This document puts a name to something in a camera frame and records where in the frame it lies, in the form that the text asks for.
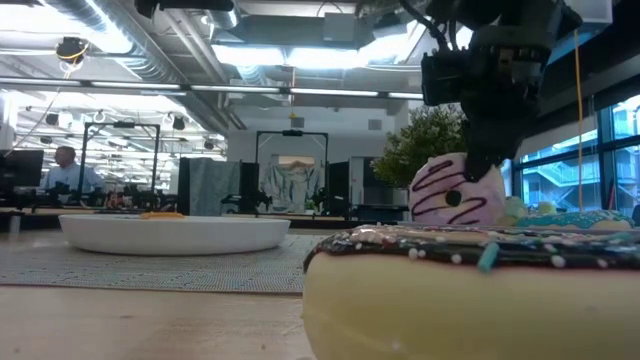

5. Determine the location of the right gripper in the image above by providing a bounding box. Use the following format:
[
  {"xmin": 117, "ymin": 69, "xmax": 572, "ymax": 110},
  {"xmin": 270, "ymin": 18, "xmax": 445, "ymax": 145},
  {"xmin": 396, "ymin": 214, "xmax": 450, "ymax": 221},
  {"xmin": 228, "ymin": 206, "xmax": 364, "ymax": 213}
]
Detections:
[{"xmin": 459, "ymin": 44, "xmax": 549, "ymax": 183}]

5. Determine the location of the mint green iced donut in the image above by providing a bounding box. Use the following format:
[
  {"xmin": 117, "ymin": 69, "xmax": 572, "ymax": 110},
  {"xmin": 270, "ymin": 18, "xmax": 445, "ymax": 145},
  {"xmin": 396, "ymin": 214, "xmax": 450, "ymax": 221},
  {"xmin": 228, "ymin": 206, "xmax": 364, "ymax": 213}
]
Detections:
[{"xmin": 497, "ymin": 195, "xmax": 529, "ymax": 226}]

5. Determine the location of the pink iced drizzled donut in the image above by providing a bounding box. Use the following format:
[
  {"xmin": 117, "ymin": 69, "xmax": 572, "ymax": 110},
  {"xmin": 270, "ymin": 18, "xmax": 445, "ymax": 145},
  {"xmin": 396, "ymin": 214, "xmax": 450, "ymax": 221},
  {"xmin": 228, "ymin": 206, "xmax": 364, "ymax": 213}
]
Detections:
[{"xmin": 408, "ymin": 152, "xmax": 507, "ymax": 227}]

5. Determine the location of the blue iced sprinkled donut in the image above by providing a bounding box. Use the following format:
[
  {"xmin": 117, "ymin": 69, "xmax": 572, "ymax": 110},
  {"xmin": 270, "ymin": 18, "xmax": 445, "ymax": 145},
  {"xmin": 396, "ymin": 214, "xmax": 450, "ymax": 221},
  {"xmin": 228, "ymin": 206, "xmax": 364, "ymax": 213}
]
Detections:
[{"xmin": 514, "ymin": 209, "xmax": 636, "ymax": 232}]

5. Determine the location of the chocolate iced sprinkled donut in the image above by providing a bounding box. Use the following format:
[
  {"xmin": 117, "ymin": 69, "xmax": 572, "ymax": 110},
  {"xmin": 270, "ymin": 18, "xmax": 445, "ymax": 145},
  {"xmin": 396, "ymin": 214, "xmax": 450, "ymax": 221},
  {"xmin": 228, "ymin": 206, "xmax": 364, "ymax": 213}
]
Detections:
[{"xmin": 301, "ymin": 223, "xmax": 640, "ymax": 360}]

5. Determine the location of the small orange iced donut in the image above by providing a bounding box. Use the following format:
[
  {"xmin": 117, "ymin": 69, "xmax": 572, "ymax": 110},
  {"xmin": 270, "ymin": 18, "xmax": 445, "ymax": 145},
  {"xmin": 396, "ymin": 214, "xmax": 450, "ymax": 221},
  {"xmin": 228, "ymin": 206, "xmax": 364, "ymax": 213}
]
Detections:
[{"xmin": 139, "ymin": 211, "xmax": 186, "ymax": 221}]

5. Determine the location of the green potted plant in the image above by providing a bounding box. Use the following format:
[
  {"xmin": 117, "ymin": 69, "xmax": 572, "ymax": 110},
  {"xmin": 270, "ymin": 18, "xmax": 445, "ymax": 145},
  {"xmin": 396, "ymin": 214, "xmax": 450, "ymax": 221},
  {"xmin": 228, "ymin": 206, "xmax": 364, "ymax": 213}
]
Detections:
[{"xmin": 370, "ymin": 103, "xmax": 469, "ymax": 190}]

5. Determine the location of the pale draped cloth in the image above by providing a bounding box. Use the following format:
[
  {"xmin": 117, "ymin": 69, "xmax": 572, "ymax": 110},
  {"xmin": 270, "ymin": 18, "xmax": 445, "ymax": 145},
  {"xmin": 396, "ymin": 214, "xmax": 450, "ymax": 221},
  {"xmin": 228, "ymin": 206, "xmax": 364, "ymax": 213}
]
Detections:
[{"xmin": 259, "ymin": 154, "xmax": 326, "ymax": 214}]

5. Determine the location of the LED light strip bar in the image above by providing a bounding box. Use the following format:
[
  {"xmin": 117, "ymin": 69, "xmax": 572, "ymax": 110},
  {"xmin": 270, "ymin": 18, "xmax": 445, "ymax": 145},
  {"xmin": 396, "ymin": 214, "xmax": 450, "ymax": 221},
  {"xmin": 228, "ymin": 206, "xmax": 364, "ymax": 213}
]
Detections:
[{"xmin": 0, "ymin": 77, "xmax": 426, "ymax": 101}]

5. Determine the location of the grey partition panel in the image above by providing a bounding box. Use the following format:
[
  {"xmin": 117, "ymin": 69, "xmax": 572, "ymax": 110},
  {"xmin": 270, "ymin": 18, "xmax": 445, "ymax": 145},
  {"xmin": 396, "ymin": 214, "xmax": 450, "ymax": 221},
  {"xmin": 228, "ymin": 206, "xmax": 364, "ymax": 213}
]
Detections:
[{"xmin": 178, "ymin": 157, "xmax": 241, "ymax": 217}]

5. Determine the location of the white round plate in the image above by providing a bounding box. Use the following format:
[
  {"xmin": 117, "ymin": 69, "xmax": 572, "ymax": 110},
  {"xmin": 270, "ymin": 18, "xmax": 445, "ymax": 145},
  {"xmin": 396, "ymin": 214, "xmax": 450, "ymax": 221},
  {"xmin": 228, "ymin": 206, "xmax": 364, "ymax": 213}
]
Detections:
[{"xmin": 58, "ymin": 214, "xmax": 292, "ymax": 257}]

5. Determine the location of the grey woven placemat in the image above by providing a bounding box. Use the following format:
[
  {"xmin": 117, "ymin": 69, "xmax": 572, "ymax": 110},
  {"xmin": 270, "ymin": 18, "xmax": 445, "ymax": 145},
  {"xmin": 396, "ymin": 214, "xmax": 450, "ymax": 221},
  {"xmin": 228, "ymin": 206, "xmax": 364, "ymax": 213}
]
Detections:
[{"xmin": 0, "ymin": 229, "xmax": 331, "ymax": 295}]

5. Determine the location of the person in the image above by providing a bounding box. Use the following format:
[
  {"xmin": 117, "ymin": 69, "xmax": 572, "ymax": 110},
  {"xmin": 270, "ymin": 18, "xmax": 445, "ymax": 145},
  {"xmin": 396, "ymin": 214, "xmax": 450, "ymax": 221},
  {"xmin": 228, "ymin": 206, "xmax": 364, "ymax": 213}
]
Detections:
[{"xmin": 42, "ymin": 145, "xmax": 106, "ymax": 194}]

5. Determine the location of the black computer monitor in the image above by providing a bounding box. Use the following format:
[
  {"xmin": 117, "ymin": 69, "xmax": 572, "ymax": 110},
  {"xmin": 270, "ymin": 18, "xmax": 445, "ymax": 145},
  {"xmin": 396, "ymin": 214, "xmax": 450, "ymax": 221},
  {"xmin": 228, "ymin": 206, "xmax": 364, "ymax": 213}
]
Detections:
[{"xmin": 0, "ymin": 149, "xmax": 45, "ymax": 190}]

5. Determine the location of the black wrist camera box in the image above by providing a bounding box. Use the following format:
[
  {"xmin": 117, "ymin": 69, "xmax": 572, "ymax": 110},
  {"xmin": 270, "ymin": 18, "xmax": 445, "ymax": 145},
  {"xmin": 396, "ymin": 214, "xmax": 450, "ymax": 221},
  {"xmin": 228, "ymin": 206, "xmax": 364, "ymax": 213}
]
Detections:
[{"xmin": 421, "ymin": 51, "xmax": 469, "ymax": 107}]

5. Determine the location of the yellow hanging cord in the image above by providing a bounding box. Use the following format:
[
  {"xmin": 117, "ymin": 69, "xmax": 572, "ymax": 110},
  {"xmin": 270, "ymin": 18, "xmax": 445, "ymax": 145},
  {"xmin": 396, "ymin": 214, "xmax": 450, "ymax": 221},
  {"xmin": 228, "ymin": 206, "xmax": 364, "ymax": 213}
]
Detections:
[{"xmin": 573, "ymin": 27, "xmax": 585, "ymax": 211}]

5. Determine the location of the black frame rig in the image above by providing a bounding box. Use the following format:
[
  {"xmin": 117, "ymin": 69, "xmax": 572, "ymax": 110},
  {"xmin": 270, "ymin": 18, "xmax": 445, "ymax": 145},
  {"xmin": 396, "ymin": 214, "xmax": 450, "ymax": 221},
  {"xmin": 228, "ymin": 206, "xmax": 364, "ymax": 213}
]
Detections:
[
  {"xmin": 255, "ymin": 130, "xmax": 330, "ymax": 216},
  {"xmin": 79, "ymin": 121, "xmax": 162, "ymax": 201}
]

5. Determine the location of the silver ventilation duct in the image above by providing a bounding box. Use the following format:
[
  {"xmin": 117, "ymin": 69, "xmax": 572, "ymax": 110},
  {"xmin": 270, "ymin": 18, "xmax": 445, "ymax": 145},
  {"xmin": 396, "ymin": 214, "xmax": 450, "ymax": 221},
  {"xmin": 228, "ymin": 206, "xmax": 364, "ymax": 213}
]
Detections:
[{"xmin": 42, "ymin": 0, "xmax": 236, "ymax": 134}]

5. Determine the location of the yellow cord reel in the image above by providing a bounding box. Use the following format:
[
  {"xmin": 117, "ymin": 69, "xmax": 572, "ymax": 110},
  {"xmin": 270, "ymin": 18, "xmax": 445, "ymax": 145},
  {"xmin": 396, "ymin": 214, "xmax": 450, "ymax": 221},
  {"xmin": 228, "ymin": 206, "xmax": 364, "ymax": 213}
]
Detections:
[{"xmin": 54, "ymin": 36, "xmax": 90, "ymax": 66}]

